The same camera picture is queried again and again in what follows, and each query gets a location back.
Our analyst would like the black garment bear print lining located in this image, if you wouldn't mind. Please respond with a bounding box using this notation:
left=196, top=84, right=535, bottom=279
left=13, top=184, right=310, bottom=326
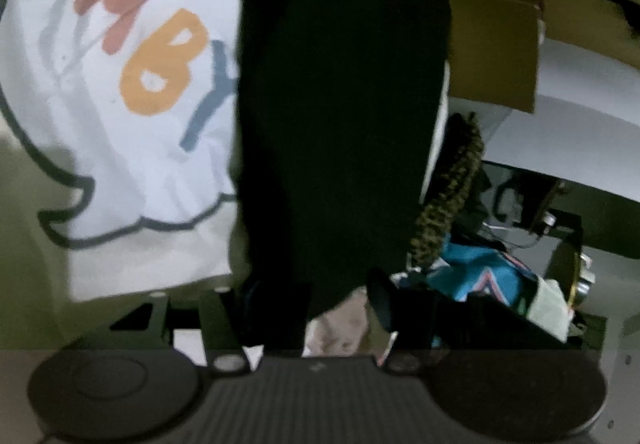
left=231, top=0, right=462, bottom=357

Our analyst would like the white cartoon print bedsheet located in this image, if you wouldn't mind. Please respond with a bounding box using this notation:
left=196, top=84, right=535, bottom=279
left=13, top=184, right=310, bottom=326
left=0, top=0, right=451, bottom=367

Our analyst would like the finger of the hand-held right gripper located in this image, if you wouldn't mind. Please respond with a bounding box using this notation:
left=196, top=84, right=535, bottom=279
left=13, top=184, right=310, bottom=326
left=366, top=268, right=438, bottom=350

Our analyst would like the brown cardboard sheet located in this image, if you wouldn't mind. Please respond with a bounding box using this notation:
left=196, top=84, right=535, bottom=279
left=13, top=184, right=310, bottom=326
left=444, top=0, right=547, bottom=114

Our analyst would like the teal patterned cloth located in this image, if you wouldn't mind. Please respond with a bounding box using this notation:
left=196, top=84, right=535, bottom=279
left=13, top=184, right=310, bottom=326
left=390, top=238, right=542, bottom=307

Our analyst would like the light green cloth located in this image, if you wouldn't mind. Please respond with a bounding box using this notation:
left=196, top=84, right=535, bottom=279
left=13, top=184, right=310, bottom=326
left=524, top=274, right=578, bottom=342

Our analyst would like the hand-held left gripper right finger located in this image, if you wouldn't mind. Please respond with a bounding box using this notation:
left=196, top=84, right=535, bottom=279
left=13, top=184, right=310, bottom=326
left=377, top=331, right=441, bottom=372

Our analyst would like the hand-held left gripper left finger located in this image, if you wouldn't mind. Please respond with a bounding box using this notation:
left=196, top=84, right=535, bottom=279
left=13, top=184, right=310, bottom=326
left=107, top=287, right=251, bottom=372

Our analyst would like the leopard print garment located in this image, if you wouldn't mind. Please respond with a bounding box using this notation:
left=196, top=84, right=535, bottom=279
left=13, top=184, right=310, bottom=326
left=411, top=111, right=487, bottom=271

